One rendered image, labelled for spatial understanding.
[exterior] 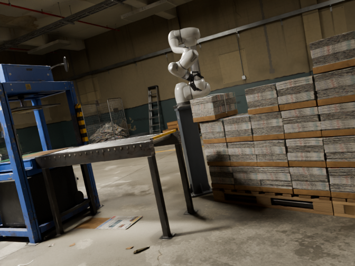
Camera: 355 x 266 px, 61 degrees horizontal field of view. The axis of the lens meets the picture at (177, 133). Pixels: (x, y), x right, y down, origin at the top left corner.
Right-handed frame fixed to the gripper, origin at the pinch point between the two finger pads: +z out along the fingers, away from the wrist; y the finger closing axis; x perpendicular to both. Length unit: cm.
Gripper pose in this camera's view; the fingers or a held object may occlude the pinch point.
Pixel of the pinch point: (201, 83)
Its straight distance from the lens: 297.8
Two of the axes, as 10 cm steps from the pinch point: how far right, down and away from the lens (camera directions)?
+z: 7.1, 2.7, 6.5
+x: 6.9, -0.7, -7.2
